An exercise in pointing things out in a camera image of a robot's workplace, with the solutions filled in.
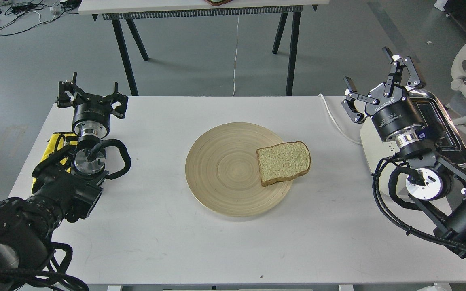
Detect white background table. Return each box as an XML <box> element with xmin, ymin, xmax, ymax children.
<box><xmin>78</xmin><ymin>0</ymin><xmax>329</xmax><ymax>96</ymax></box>

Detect black floor cables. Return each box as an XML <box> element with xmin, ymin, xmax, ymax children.
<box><xmin>0</xmin><ymin>0</ymin><xmax>82</xmax><ymax>42</ymax></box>

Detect slice of brown bread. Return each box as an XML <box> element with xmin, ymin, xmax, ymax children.
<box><xmin>256</xmin><ymin>141</ymin><xmax>311</xmax><ymax>187</ymax></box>

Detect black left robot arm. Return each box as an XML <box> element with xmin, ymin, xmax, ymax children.
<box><xmin>0</xmin><ymin>73</ymin><xmax>131</xmax><ymax>291</ymax></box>

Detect brown object on background table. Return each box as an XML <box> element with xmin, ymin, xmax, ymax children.
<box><xmin>205</xmin><ymin>0</ymin><xmax>232</xmax><ymax>6</ymax></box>

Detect thin white hanging cable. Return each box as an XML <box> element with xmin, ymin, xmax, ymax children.
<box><xmin>232</xmin><ymin>14</ymin><xmax>240</xmax><ymax>97</ymax></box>

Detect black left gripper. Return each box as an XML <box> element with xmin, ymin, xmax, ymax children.
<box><xmin>57</xmin><ymin>72</ymin><xmax>128</xmax><ymax>139</ymax></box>

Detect white toaster power cable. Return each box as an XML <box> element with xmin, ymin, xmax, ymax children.
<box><xmin>317</xmin><ymin>94</ymin><xmax>362</xmax><ymax>145</ymax></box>

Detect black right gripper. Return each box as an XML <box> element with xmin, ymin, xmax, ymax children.
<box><xmin>342</xmin><ymin>47</ymin><xmax>426</xmax><ymax>148</ymax></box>

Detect cream and chrome toaster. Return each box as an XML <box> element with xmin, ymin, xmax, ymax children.
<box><xmin>360</xmin><ymin>88</ymin><xmax>466</xmax><ymax>198</ymax></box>

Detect round wooden plate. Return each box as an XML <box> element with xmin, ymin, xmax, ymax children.
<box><xmin>185</xmin><ymin>123</ymin><xmax>292</xmax><ymax>217</ymax></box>

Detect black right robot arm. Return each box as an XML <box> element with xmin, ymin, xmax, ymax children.
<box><xmin>342</xmin><ymin>47</ymin><xmax>466</xmax><ymax>259</ymax></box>

